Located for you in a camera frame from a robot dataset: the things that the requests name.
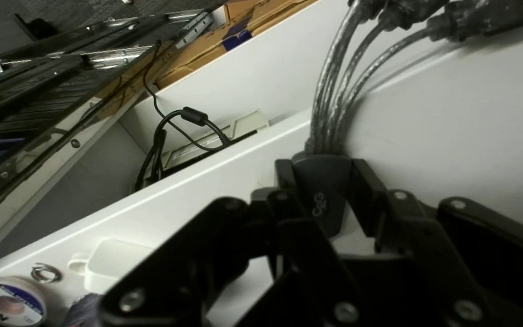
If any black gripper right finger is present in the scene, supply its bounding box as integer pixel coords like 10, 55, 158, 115
333, 155, 523, 327

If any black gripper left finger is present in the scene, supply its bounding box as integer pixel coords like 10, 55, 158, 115
100, 153, 360, 327

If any grey translucent cable bundle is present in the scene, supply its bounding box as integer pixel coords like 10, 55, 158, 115
304, 0, 523, 157

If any metal washer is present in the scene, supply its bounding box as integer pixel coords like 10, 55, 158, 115
30, 262, 66, 286

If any solder wick spool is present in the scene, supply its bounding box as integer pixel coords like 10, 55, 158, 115
0, 275, 51, 327

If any small blue item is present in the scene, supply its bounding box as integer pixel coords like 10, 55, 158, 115
222, 24, 255, 51

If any wooden board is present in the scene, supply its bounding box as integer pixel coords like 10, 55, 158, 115
97, 0, 318, 117

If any black cable with ferrite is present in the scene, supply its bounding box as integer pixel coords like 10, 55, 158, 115
133, 42, 235, 191

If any metal wire rack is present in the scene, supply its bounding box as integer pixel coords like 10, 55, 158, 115
0, 0, 227, 275

